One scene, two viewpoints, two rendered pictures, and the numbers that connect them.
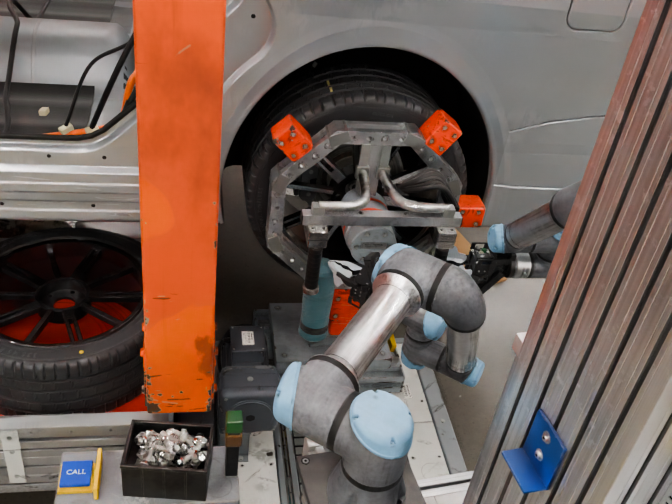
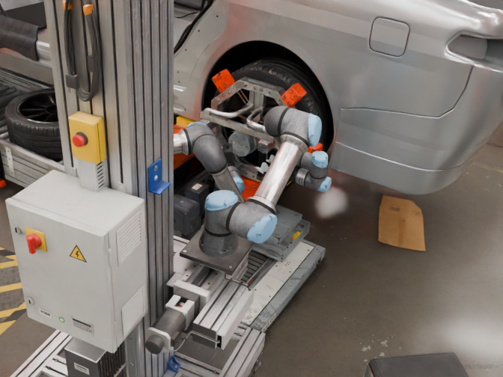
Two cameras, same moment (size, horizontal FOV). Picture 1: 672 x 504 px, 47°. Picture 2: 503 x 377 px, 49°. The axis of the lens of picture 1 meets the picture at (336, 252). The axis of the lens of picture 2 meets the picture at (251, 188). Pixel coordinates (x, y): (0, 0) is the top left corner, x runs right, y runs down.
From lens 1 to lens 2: 1.79 m
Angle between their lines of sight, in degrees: 34
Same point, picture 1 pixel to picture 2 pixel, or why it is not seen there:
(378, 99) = (269, 71)
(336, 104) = (248, 69)
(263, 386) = (183, 206)
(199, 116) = not seen: hidden behind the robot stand
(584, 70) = (383, 78)
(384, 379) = (272, 248)
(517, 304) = (418, 265)
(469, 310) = (205, 157)
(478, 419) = (321, 300)
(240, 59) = (212, 37)
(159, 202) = not seen: hidden behind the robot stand
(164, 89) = not seen: hidden behind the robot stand
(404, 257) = (194, 126)
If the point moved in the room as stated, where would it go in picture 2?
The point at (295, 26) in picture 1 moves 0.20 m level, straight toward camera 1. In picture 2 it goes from (231, 23) to (204, 31)
